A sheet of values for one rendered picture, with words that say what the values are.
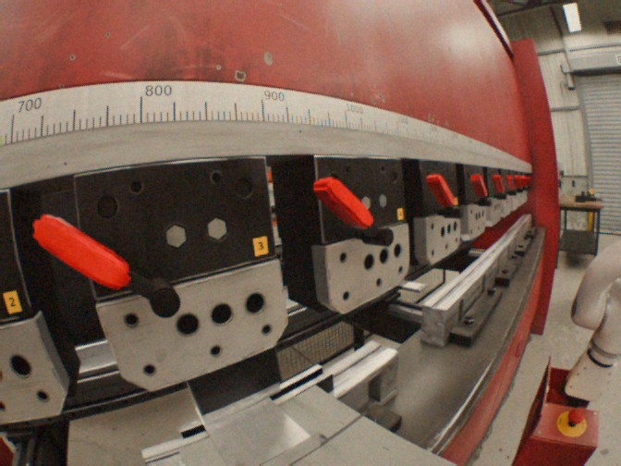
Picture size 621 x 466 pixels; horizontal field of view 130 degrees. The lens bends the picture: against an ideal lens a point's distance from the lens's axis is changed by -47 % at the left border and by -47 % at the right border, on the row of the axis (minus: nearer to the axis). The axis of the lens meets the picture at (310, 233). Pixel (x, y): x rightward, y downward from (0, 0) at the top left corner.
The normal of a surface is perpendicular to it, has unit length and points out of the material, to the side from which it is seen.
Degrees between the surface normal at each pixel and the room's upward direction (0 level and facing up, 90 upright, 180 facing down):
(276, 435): 0
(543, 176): 90
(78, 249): 90
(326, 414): 0
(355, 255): 90
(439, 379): 0
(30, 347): 90
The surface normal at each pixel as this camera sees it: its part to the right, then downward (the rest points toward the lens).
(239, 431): -0.10, -0.98
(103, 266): 0.62, 0.06
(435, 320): -0.78, 0.18
